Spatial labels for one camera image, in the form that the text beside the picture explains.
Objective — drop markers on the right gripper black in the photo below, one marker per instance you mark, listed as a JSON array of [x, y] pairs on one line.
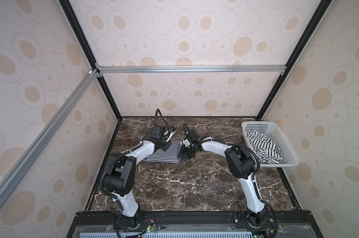
[[188, 148]]

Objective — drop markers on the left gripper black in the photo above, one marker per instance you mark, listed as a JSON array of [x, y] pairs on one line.
[[168, 145]]

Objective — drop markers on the blue white striped tank top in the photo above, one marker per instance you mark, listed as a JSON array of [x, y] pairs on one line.
[[171, 155]]

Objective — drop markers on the black white striped tank top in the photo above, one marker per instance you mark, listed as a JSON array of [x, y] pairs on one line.
[[267, 150]]

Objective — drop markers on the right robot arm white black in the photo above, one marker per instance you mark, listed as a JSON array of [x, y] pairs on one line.
[[243, 164]]

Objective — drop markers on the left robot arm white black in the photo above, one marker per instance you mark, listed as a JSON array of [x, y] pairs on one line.
[[117, 179]]

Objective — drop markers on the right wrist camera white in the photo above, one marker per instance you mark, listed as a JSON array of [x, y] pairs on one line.
[[186, 143]]

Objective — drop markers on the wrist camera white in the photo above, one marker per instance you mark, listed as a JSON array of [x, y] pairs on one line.
[[186, 143], [168, 135]]

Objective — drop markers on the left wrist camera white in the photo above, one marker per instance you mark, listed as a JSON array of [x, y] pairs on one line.
[[168, 135]]

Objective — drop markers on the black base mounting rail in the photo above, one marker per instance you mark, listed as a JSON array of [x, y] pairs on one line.
[[220, 224]]

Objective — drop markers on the horizontal aluminium back rail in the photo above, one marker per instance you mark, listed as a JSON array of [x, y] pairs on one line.
[[190, 69]]

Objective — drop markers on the left black corner post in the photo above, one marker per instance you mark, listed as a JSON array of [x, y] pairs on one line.
[[86, 48]]

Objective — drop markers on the black corner post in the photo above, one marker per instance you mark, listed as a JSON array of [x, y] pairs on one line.
[[310, 29], [86, 48]]

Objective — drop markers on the diagonal aluminium left rail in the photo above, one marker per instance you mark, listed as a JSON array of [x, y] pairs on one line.
[[31, 154]]

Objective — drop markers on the right black corner post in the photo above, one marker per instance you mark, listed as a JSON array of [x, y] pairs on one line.
[[310, 29]]

